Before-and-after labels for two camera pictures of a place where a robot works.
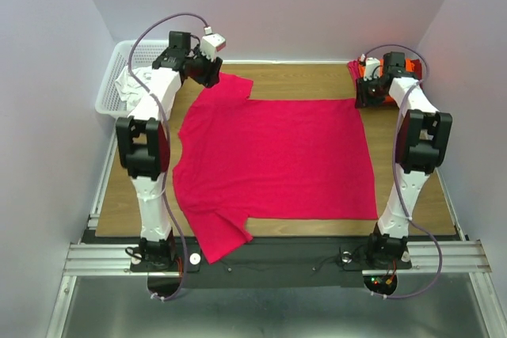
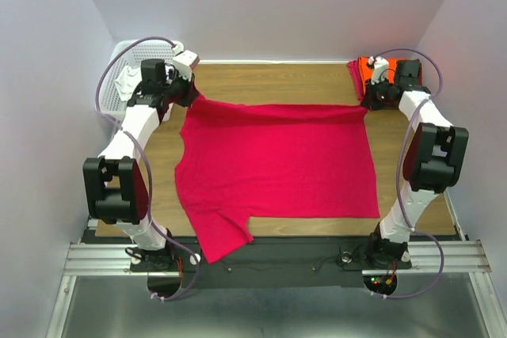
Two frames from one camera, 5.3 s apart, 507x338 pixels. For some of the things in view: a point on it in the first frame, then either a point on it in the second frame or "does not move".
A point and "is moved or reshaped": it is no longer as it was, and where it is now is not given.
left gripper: x=210 y=76 -> x=191 y=93
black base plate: x=276 y=262 does not move
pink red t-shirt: x=236 y=158 is moved or reshaped
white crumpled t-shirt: x=133 y=86 does not move
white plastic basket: x=108 y=101 does not move
